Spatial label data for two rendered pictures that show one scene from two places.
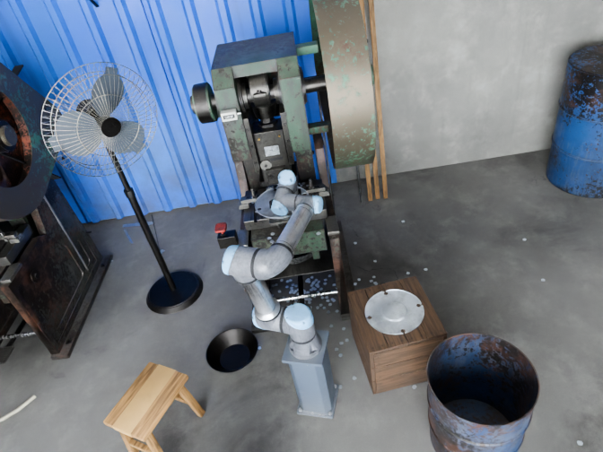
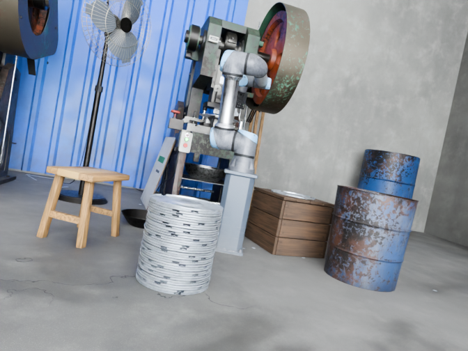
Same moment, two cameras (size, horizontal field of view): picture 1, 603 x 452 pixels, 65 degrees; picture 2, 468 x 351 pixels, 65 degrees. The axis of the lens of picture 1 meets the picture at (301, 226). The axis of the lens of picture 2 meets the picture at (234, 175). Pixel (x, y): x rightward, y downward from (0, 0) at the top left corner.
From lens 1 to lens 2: 1.95 m
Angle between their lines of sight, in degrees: 39
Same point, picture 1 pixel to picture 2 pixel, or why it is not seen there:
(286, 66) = (253, 31)
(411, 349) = (310, 209)
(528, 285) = not seen: hidden behind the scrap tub
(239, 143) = (209, 62)
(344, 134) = (288, 57)
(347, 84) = (297, 30)
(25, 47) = not seen: hidden behind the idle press
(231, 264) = (232, 53)
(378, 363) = (285, 214)
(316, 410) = (229, 245)
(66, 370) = not seen: outside the picture
